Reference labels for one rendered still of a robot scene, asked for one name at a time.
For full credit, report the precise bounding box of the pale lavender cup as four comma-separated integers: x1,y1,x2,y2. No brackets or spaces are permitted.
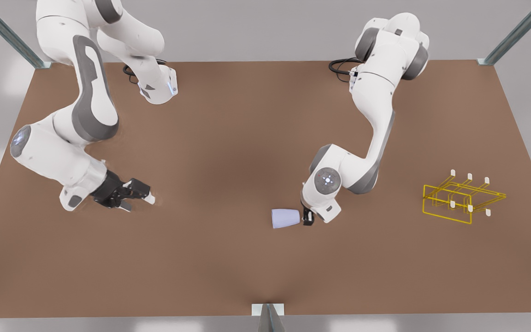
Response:
271,208,301,229

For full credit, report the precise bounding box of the silver frame post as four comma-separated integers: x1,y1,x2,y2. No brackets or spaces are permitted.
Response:
0,0,52,70
477,0,531,66
252,303,285,332

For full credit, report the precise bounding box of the black cable loop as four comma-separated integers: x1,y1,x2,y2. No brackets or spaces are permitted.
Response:
329,58,364,83
123,59,168,85

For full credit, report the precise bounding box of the yellow wire cup holder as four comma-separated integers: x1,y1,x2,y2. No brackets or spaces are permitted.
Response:
422,169,507,225

